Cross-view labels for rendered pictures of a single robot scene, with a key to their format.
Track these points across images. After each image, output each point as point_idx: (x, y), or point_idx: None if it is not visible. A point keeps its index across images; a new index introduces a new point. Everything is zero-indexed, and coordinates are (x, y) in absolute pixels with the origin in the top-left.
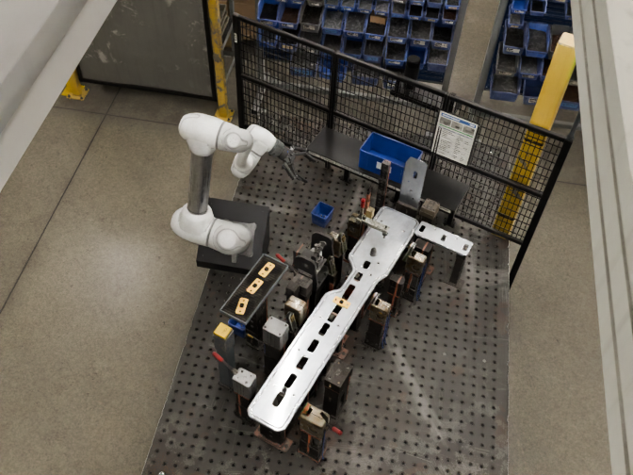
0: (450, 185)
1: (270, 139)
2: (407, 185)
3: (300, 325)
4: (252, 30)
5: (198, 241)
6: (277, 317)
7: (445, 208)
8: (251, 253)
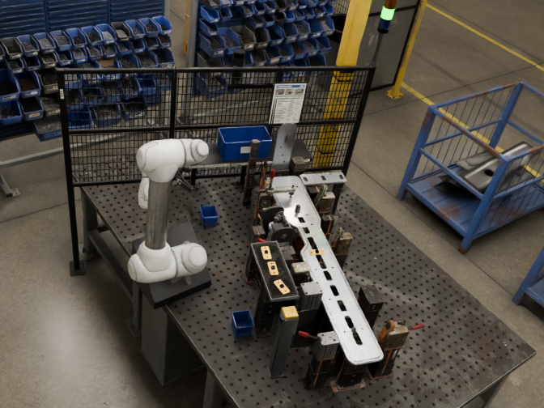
0: None
1: None
2: (279, 151)
3: None
4: (81, 79)
5: (167, 275)
6: (255, 304)
7: (305, 159)
8: None
